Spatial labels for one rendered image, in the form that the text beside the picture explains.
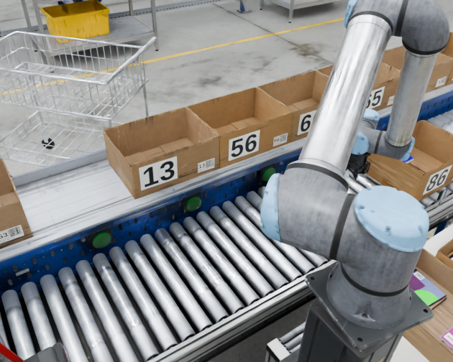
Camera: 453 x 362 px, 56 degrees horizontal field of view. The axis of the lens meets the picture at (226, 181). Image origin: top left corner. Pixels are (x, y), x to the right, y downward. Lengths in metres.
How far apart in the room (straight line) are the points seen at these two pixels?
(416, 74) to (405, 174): 0.74
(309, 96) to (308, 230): 1.60
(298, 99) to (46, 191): 1.35
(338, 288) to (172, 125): 1.21
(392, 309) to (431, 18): 0.72
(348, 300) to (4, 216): 1.11
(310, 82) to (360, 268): 1.59
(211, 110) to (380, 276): 1.33
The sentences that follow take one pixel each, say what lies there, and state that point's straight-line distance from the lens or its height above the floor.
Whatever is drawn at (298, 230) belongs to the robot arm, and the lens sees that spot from 0.92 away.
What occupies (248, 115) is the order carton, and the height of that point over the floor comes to 0.90.
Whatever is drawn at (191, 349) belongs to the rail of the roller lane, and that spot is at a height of 0.74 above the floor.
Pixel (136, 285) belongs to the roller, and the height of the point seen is 0.75.
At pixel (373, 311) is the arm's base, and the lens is 1.01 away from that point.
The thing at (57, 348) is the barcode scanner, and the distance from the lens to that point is 1.11.
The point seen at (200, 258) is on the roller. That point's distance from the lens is 1.66.
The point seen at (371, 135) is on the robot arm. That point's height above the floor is 1.15.
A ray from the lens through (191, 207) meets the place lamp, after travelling 1.78.
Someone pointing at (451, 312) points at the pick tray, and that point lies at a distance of 1.70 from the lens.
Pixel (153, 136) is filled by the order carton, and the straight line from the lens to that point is 1.97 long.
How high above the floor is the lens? 1.99
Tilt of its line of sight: 38 degrees down
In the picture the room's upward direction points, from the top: 1 degrees clockwise
